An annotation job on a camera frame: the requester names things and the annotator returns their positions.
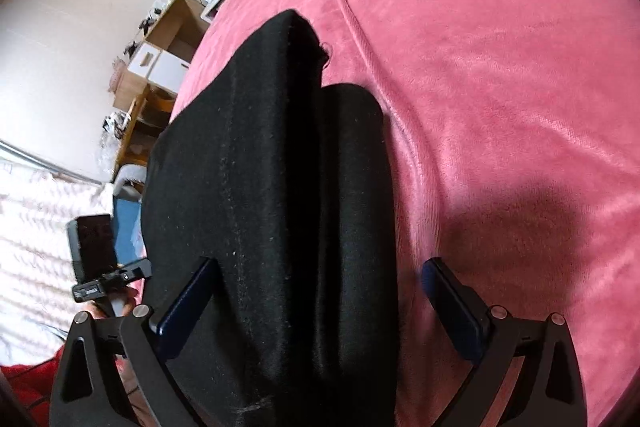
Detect patterned white curtain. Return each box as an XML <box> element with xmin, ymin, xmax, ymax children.
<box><xmin>1</xmin><ymin>142</ymin><xmax>113</xmax><ymax>365</ymax></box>

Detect pink fleece bed sheet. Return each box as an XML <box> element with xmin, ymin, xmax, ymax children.
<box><xmin>177</xmin><ymin>0</ymin><xmax>639</xmax><ymax>426</ymax></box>

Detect wooden desk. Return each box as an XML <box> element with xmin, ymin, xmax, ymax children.
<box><xmin>115</xmin><ymin>87</ymin><xmax>176</xmax><ymax>173</ymax></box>

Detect blue padded chair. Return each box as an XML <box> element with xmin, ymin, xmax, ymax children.
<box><xmin>112</xmin><ymin>164</ymin><xmax>146</xmax><ymax>265</ymax></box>

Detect wooden white drawer cabinet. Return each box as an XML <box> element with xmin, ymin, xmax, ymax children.
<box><xmin>113</xmin><ymin>0</ymin><xmax>209</xmax><ymax>110</ymax></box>

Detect black embroidered pants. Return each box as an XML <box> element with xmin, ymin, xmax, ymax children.
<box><xmin>141</xmin><ymin>11</ymin><xmax>399</xmax><ymax>426</ymax></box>

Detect person's left hand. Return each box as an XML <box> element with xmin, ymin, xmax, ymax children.
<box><xmin>84</xmin><ymin>287</ymin><xmax>156</xmax><ymax>426</ymax></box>

